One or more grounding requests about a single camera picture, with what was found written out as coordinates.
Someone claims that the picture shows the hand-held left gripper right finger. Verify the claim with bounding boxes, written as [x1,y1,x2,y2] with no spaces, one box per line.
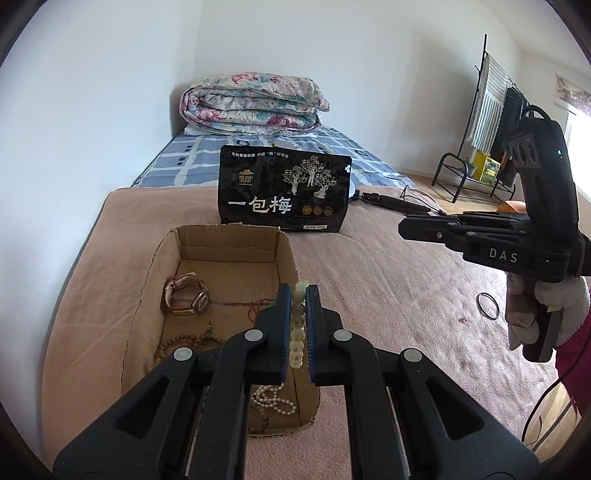
[305,284,541,480]

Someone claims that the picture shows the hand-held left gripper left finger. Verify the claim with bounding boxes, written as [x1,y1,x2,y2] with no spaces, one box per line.
[53,282,293,480]

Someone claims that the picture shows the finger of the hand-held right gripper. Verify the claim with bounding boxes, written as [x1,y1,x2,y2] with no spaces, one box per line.
[398,216,528,252]
[447,212,532,228]

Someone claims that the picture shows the cream bead bracelet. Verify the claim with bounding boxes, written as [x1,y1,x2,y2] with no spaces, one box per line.
[288,281,308,370]

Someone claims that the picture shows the red cord jade pendant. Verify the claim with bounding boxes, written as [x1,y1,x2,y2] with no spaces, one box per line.
[248,298,278,324]

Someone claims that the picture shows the white pearl bracelet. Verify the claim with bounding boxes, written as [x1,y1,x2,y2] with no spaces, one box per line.
[250,384,297,415]

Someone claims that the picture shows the brown wooden bead necklace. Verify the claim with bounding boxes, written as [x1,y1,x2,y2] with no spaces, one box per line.
[157,322,278,435]

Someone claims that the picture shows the cardboard box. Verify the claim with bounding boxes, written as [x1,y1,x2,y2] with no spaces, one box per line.
[121,224,321,437]

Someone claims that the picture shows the red strap wristwatch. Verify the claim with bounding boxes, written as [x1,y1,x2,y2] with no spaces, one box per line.
[161,272,211,317]

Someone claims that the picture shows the person's right forearm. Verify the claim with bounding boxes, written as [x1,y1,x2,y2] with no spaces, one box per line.
[555,314,591,416]

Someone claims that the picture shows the person's right hand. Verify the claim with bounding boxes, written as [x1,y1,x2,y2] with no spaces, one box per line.
[505,272,591,354]

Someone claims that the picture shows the window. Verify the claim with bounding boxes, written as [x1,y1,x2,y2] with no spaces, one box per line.
[566,111,591,199]

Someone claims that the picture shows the yellow crate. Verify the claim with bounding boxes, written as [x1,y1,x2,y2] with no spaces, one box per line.
[471,150,502,185]

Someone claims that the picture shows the black metal clothes rack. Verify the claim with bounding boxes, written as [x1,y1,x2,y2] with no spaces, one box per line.
[433,33,532,204]

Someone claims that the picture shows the pink fleece blanket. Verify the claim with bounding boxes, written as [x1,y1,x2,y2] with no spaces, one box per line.
[41,185,561,480]

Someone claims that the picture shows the dark hanging clothes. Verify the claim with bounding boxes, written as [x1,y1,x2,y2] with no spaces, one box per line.
[499,88,527,185]

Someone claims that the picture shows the dark metal bangle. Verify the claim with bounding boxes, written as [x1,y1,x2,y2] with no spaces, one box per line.
[478,292,500,320]

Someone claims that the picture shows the floral curtain valance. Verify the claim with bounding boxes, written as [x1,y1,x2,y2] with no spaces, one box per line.
[554,74,591,116]

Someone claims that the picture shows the striped hanging towel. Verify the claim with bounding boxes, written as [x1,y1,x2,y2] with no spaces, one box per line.
[471,55,509,148]

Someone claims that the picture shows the black snack bag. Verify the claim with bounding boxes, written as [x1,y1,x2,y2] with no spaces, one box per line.
[218,144,354,233]

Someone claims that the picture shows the blue checked bed sheet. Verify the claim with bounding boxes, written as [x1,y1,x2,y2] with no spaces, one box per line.
[130,126,419,189]

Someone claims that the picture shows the folded floral quilt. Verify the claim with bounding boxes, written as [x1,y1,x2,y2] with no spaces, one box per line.
[180,71,331,137]

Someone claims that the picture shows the black ring light cable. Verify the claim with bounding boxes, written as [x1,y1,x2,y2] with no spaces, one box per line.
[399,185,448,217]

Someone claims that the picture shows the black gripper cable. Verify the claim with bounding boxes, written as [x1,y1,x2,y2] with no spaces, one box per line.
[522,374,561,450]

